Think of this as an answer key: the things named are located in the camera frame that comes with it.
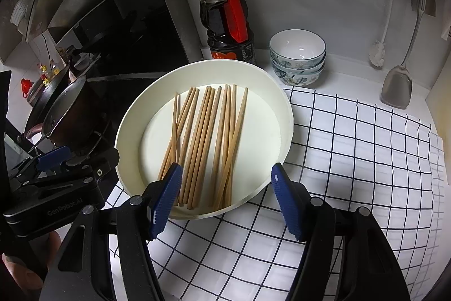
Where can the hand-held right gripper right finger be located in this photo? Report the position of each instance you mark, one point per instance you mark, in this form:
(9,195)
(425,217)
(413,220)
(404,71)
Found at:
(287,202)

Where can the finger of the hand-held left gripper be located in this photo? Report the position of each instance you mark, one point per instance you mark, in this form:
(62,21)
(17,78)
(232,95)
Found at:
(53,156)
(102,161)

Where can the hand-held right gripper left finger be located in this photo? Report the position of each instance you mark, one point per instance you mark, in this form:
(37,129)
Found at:
(165,202)

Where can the bundle of wooden chopsticks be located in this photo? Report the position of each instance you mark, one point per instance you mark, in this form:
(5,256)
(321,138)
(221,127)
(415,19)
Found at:
(201,146)

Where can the white round tray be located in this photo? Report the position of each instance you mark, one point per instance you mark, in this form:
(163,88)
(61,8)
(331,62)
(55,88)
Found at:
(260,131)

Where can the person's left hand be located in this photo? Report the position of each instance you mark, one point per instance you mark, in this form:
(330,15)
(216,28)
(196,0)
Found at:
(24,272)

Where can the gas stove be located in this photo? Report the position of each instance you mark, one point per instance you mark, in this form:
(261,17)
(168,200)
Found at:
(95,142)

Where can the brown cooking pot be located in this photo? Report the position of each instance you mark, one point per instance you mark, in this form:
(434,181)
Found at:
(81,117)

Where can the red plastic container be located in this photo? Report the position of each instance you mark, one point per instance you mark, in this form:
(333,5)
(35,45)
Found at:
(25,89)

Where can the white checkered cloth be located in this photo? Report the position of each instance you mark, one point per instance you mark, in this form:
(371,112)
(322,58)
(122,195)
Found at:
(352,163)

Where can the yellow cap condiment bottle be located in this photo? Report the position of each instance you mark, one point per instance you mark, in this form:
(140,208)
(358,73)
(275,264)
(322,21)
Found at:
(47,73)

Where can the black range hood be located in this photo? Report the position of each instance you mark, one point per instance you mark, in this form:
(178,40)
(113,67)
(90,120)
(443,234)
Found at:
(105,4)

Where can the metal spatula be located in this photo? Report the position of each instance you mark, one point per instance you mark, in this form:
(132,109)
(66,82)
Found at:
(396,86)

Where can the white dish brush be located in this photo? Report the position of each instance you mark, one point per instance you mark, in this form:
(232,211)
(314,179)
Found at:
(377,54)

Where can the soy sauce bottle red cap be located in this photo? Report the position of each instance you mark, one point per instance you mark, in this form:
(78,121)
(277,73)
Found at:
(218,22)

